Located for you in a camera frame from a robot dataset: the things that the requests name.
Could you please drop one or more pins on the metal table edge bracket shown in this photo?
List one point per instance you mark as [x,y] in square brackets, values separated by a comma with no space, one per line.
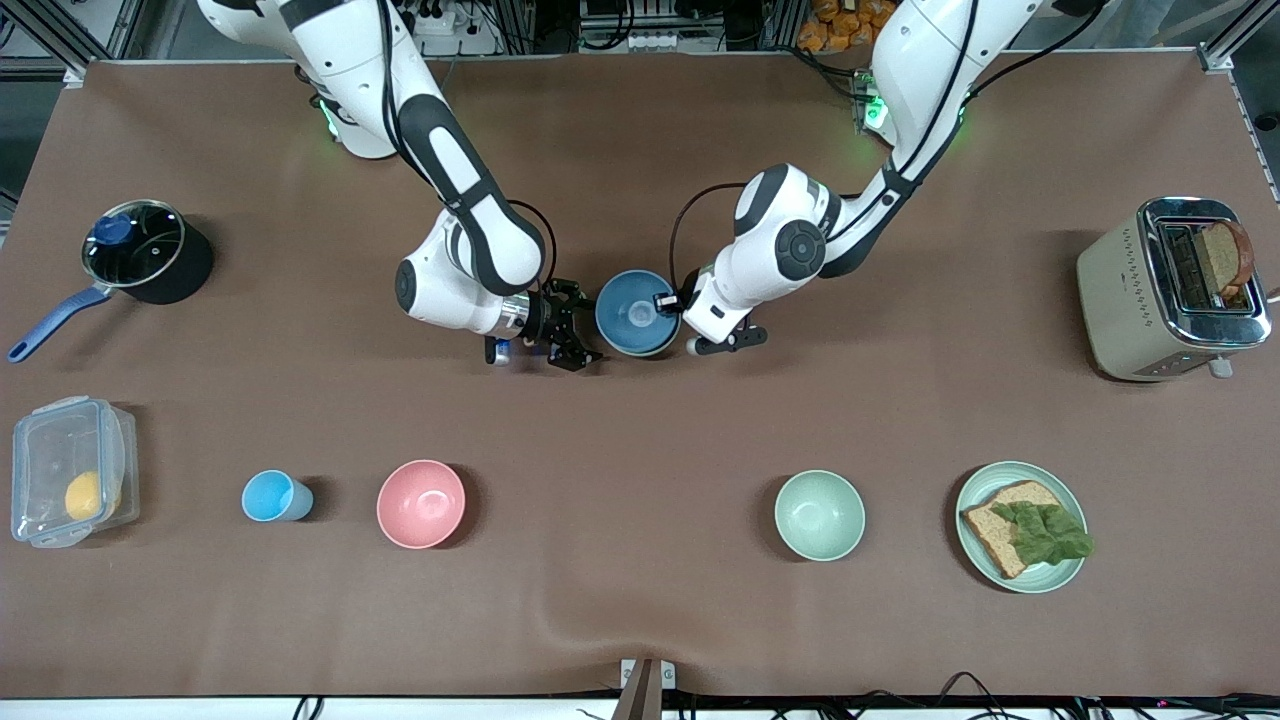
[632,675]

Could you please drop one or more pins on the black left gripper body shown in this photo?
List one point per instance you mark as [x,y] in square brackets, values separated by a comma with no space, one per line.
[688,297]

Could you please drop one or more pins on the blue bowl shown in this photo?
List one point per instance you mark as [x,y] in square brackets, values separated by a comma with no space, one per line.
[625,300]

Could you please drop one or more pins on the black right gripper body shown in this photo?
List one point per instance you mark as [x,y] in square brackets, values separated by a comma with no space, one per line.
[542,321]

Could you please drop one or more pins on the white power strip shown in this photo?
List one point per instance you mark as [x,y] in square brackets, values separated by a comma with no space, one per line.
[640,42]
[445,40]

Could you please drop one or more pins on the orange snack bag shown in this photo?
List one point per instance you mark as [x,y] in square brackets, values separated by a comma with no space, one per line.
[850,25]

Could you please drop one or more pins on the brown bread slice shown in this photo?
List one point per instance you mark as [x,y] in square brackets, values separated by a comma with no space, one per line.
[1000,545]

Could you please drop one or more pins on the glass pot lid blue knob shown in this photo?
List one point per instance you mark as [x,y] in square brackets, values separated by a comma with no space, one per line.
[145,250]

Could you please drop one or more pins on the brown toast slice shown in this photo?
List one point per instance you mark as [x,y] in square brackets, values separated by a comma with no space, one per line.
[1225,258]

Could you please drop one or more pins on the light green plate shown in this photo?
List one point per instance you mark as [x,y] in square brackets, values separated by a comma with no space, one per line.
[1040,578]

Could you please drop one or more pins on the aluminium frame profile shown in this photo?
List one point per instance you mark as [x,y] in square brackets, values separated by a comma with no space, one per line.
[1222,55]
[73,73]

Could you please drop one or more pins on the light blue cup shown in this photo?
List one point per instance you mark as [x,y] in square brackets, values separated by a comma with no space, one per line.
[268,496]

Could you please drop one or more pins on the clear plastic lidded container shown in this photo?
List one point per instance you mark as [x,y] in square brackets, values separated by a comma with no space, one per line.
[50,450]

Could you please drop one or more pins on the pink bowl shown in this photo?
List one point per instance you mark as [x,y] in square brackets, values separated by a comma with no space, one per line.
[421,504]

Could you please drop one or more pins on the yellow lemon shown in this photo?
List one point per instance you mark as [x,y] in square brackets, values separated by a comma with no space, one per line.
[85,496]

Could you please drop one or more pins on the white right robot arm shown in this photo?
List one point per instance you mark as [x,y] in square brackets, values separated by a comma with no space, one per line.
[440,290]

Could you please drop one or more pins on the green lettuce leaf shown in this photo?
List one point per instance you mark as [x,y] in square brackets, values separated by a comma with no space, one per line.
[1045,535]

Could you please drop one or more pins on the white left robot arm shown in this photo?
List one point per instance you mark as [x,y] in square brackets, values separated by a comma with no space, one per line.
[780,245]

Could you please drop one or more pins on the light green bowl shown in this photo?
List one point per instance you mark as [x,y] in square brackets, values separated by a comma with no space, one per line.
[640,354]
[820,515]

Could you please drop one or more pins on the silver beige toaster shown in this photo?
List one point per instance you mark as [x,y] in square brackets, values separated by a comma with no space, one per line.
[1120,300]

